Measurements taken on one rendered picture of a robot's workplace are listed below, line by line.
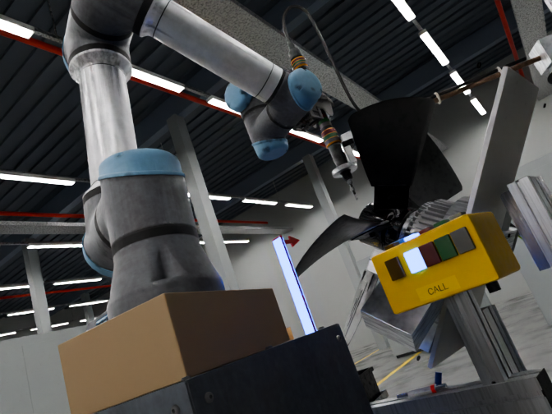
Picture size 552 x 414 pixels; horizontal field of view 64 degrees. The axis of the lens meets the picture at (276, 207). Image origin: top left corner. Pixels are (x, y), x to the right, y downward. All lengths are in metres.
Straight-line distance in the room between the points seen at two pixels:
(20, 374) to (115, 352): 6.52
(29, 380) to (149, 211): 6.57
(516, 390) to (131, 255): 0.51
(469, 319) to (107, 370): 0.47
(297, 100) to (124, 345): 0.56
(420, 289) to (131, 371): 0.39
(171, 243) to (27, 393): 6.55
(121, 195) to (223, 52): 0.38
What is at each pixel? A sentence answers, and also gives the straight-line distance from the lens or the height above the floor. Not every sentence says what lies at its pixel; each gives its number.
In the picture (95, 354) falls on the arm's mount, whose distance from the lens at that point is 0.59.
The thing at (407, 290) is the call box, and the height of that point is 1.01.
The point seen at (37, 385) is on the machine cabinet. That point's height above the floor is 1.56.
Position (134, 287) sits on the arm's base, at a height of 1.12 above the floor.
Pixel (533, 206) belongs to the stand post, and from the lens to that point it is 1.10.
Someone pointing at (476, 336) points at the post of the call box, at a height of 0.92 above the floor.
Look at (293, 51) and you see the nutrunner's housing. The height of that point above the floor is 1.74.
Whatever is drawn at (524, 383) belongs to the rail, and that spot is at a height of 0.86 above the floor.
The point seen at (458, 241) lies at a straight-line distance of 0.61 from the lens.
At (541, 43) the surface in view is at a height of 1.46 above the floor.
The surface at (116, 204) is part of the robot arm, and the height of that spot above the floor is 1.24.
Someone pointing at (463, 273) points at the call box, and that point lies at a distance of 0.62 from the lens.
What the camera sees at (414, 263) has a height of 1.04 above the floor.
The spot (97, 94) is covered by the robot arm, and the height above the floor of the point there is 1.51.
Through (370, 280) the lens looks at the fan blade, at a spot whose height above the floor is 1.07.
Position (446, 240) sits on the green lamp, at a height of 1.05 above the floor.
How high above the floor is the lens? 1.00
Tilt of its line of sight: 16 degrees up
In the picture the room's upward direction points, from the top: 20 degrees counter-clockwise
